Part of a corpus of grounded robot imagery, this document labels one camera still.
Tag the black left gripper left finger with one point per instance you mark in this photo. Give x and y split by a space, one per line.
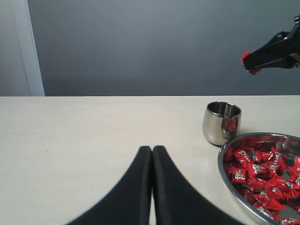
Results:
129 201

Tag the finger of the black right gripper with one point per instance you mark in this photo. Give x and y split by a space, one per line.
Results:
281 54

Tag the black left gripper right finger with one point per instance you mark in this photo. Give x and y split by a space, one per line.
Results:
176 201

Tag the red candy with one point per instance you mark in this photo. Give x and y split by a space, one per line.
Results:
242 156
246 60

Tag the stainless steel cup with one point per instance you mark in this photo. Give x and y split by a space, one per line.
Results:
221 122

